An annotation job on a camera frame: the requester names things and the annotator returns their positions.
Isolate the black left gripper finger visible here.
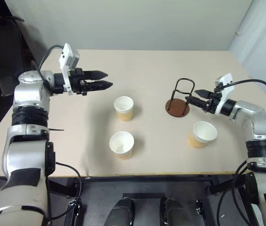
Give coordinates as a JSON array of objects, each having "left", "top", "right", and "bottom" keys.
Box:
[
  {"left": 86, "top": 80, "right": 113, "bottom": 92},
  {"left": 83, "top": 70, "right": 109, "bottom": 80}
]

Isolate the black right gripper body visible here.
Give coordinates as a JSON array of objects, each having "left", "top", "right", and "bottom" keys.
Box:
[{"left": 203, "top": 90, "right": 222, "bottom": 115}]

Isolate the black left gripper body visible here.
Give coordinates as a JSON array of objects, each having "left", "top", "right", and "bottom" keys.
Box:
[{"left": 68, "top": 67, "right": 89, "bottom": 96}]

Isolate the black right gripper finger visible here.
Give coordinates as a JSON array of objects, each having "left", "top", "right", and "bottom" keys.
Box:
[
  {"left": 194, "top": 89, "right": 211, "bottom": 99},
  {"left": 185, "top": 96, "right": 208, "bottom": 111}
]

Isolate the yellow paper cup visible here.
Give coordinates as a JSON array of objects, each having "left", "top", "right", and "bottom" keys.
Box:
[
  {"left": 109, "top": 131, "right": 135, "bottom": 160},
  {"left": 113, "top": 96, "right": 134, "bottom": 122},
  {"left": 188, "top": 121, "right": 218, "bottom": 149}
]

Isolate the dark grey rounded shape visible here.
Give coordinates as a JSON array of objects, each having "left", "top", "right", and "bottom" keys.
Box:
[
  {"left": 162, "top": 198, "right": 191, "bottom": 226},
  {"left": 105, "top": 198, "right": 135, "bottom": 226}
]

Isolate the wire cup holder brown base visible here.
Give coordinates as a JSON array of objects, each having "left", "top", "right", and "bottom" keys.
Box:
[{"left": 165, "top": 77, "right": 196, "bottom": 118}]

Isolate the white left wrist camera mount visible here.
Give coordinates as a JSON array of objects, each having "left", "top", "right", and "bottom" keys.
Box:
[{"left": 58, "top": 43, "right": 81, "bottom": 96}]

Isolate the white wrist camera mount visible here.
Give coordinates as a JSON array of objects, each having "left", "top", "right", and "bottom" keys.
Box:
[
  {"left": 214, "top": 73, "right": 236, "bottom": 116},
  {"left": 58, "top": 43, "right": 81, "bottom": 96}
]

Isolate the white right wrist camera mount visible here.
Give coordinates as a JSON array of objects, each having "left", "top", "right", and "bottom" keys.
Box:
[{"left": 214, "top": 73, "right": 236, "bottom": 116}]

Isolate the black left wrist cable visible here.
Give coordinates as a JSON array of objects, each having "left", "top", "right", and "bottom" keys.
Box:
[{"left": 30, "top": 44, "right": 64, "bottom": 91}]

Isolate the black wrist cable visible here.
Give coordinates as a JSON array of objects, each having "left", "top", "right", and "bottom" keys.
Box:
[
  {"left": 226, "top": 79, "right": 266, "bottom": 117},
  {"left": 30, "top": 44, "right": 64, "bottom": 91}
]

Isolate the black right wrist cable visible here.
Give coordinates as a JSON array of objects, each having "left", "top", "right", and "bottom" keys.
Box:
[{"left": 226, "top": 79, "right": 266, "bottom": 117}]

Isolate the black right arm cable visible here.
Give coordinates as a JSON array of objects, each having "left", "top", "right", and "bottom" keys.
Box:
[
  {"left": 217, "top": 180, "right": 245, "bottom": 226},
  {"left": 232, "top": 161, "right": 256, "bottom": 226}
]

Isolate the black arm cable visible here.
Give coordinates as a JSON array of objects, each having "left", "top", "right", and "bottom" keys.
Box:
[
  {"left": 217, "top": 180, "right": 245, "bottom": 226},
  {"left": 232, "top": 161, "right": 256, "bottom": 226},
  {"left": 48, "top": 161, "right": 82, "bottom": 226}
]

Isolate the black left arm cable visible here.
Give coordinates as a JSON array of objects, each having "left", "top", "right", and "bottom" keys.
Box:
[{"left": 48, "top": 161, "right": 82, "bottom": 226}]

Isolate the black metal table frame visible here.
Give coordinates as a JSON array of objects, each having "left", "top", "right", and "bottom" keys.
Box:
[{"left": 48, "top": 173, "right": 253, "bottom": 226}]

